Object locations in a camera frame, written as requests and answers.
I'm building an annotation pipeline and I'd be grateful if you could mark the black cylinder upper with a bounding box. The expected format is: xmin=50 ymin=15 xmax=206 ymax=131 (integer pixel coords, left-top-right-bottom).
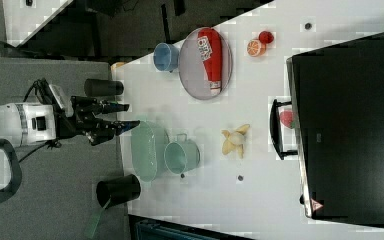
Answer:
xmin=84 ymin=79 xmax=124 ymax=97

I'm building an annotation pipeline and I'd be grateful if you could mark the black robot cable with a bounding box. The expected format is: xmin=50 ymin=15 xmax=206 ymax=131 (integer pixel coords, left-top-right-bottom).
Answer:
xmin=18 ymin=78 xmax=63 ymax=164

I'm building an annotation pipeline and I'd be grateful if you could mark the red toy fruit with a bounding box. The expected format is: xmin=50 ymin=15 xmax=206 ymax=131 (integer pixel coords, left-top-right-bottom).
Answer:
xmin=258 ymin=31 xmax=274 ymax=44

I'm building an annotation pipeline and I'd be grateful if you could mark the grey round plate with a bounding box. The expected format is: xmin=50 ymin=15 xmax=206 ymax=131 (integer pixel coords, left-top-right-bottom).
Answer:
xmin=179 ymin=27 xmax=232 ymax=100

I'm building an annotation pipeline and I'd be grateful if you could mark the red ketchup bottle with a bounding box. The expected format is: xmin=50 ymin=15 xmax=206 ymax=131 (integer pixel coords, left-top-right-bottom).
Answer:
xmin=197 ymin=28 xmax=223 ymax=96

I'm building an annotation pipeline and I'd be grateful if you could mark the orange slice toy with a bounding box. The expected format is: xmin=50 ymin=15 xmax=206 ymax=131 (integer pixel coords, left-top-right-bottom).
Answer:
xmin=247 ymin=39 xmax=266 ymax=57

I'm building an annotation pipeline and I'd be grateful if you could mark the black toaster oven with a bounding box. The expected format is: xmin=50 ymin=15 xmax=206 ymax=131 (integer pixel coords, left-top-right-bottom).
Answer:
xmin=270 ymin=32 xmax=384 ymax=228

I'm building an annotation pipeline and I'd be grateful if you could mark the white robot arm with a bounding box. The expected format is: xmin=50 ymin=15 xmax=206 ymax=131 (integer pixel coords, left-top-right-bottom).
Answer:
xmin=0 ymin=96 xmax=140 ymax=204

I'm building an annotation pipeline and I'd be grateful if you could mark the red toy strawberry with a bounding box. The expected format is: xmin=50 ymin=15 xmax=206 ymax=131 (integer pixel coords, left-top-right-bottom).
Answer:
xmin=279 ymin=110 xmax=295 ymax=129

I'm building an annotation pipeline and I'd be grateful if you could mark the green perforated basket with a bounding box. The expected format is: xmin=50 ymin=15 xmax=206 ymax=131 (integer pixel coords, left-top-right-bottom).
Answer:
xmin=131 ymin=121 xmax=169 ymax=182

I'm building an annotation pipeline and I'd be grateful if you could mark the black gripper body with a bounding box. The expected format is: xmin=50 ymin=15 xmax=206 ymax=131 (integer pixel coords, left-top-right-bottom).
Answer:
xmin=55 ymin=96 xmax=115 ymax=146

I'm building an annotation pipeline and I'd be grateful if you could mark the blue cup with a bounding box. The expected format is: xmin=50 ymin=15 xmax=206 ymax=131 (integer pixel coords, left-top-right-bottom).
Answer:
xmin=153 ymin=43 xmax=180 ymax=72

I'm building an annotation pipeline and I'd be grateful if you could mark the black cylinder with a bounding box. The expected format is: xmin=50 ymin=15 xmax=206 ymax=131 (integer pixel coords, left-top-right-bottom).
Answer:
xmin=96 ymin=174 xmax=141 ymax=209
xmin=84 ymin=79 xmax=124 ymax=97

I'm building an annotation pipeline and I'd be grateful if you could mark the green mug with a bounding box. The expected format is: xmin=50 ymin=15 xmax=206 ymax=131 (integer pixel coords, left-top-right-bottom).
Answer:
xmin=164 ymin=133 xmax=200 ymax=174

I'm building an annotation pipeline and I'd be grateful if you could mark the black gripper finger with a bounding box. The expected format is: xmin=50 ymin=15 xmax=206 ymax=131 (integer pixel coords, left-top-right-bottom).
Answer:
xmin=102 ymin=103 xmax=130 ymax=114
xmin=113 ymin=120 xmax=140 ymax=136

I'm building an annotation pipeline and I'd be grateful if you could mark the black cylinder lower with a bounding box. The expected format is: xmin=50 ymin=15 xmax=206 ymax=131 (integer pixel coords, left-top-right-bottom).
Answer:
xmin=96 ymin=174 xmax=141 ymax=209

